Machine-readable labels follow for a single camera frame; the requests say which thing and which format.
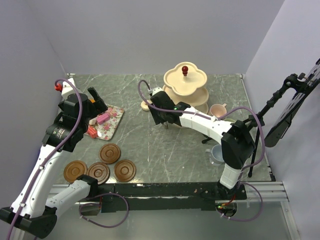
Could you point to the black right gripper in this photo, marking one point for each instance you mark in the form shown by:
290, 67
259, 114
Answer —
157, 119

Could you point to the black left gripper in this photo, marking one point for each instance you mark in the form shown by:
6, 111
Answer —
97, 107

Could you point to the cream toy donut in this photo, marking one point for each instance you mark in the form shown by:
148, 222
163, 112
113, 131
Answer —
145, 106

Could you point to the pink toy cake slice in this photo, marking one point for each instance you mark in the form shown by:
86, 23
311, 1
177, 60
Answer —
103, 118

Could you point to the red toy cake slice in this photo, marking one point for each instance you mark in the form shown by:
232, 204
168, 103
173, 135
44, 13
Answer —
92, 132

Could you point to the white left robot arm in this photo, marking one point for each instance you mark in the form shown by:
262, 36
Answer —
32, 211

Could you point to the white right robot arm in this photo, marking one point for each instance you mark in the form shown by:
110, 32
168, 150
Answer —
235, 139

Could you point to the cream three-tier cake stand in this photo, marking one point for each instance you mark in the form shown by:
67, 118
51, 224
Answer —
187, 83

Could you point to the floral serving tray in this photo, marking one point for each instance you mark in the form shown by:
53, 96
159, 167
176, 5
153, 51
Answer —
107, 129

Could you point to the pink teacup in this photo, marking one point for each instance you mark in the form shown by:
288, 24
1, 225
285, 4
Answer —
218, 110

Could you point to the brown wooden coaster upper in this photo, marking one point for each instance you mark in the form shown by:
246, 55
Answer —
109, 153

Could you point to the brown wooden coaster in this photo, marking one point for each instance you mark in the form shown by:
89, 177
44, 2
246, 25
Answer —
109, 153
125, 170
73, 170
100, 171

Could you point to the light green teacup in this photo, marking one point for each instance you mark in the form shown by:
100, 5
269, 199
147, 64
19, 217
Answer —
230, 120

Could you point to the light blue mug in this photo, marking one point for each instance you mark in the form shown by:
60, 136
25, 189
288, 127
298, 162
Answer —
215, 155

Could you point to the brown wooden coaster right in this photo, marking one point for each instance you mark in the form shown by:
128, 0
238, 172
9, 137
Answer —
125, 170

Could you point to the brown wooden coaster far left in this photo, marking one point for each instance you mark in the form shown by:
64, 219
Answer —
73, 170

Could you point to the brown wooden coaster middle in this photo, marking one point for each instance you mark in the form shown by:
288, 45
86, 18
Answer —
100, 171

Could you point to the black tripod stand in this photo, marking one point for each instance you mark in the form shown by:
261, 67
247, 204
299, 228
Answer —
262, 117

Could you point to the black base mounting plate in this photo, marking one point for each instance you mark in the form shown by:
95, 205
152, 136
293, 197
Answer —
164, 196

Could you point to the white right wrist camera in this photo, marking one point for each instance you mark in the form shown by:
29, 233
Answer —
154, 91

